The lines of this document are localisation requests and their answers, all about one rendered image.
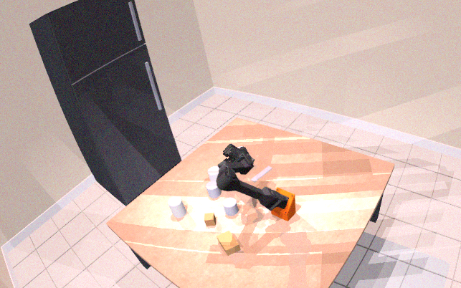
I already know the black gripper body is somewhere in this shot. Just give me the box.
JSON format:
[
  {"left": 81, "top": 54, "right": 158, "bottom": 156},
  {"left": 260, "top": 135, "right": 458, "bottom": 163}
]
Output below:
[{"left": 217, "top": 146, "right": 248, "bottom": 168}]

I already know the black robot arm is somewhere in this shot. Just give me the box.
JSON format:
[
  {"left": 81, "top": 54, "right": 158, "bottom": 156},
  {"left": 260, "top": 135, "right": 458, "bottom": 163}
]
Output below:
[{"left": 216, "top": 143, "right": 289, "bottom": 211}]

